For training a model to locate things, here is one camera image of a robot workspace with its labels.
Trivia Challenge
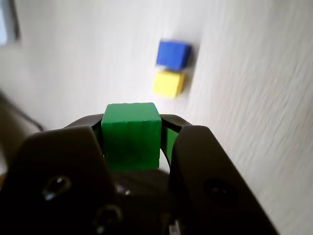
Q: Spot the yellow wooden cube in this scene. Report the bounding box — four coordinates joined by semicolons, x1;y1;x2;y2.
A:
153;70;186;100

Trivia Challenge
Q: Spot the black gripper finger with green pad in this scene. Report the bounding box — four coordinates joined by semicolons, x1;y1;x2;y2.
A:
160;113;281;235
0;114;133;235

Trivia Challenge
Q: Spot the blue wooden cube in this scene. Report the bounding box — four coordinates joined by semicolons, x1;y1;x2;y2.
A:
156;40;193;72

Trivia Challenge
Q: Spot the green wooden cube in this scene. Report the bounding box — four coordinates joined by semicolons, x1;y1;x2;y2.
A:
101;102;162;172

